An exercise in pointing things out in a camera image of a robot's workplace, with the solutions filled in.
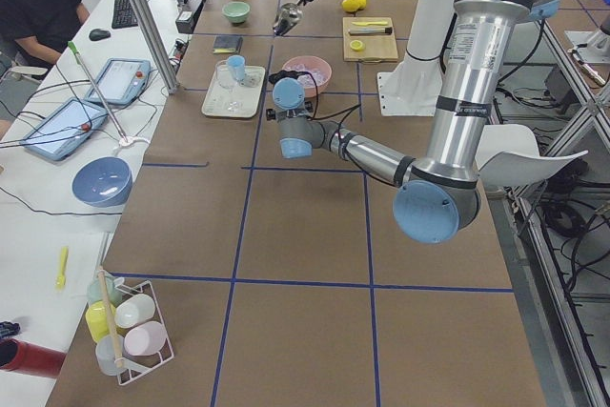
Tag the far teach pendant tablet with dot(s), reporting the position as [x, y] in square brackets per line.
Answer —
[122, 80]

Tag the teach pendant tablet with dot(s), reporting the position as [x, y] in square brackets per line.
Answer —
[65, 129]
[122, 80]

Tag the yellow plastic spoon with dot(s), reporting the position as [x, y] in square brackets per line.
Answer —
[60, 279]

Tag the grey folded cloth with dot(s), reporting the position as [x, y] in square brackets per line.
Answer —
[227, 44]

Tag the person in black shirt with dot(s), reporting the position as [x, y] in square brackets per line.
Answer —
[42, 29]

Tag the metal ice scoop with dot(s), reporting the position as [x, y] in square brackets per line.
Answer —
[288, 16]

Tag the black computer mouse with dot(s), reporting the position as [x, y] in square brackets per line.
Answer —
[99, 34]

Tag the black keyboard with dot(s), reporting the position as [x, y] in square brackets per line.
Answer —
[123, 15]

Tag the green ceramic bowl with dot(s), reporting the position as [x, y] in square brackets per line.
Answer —
[236, 12]

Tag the near teach pendant tablet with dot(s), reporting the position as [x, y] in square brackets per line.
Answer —
[65, 129]

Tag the light blue cup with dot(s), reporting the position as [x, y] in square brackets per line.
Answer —
[236, 65]

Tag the lemon half slice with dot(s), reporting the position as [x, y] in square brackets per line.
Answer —
[357, 45]

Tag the clear wine glass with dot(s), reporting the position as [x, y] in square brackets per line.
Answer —
[226, 82]

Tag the blue plastic bowl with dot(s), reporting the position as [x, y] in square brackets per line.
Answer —
[104, 182]

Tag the aluminium frame post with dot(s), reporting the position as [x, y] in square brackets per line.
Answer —
[155, 44]

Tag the pink plastic cup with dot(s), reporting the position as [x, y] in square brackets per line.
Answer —
[145, 339]

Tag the yellow plastic cup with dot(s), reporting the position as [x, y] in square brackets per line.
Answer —
[96, 320]

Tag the yellow plastic knife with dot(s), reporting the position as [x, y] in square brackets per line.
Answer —
[370, 23]

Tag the white wire cup rack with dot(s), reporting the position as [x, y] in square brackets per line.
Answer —
[111, 356]

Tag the white serving tray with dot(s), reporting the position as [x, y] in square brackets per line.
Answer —
[247, 93]

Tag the white plastic chair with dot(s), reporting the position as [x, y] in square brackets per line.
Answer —
[508, 156]

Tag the red cylinder bottle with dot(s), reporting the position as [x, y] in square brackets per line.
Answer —
[30, 359]

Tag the white plastic cup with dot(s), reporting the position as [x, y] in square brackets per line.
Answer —
[135, 310]

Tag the pink bowl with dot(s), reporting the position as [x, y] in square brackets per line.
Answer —
[311, 60]

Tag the wooden cutting board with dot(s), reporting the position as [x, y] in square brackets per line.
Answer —
[379, 48]

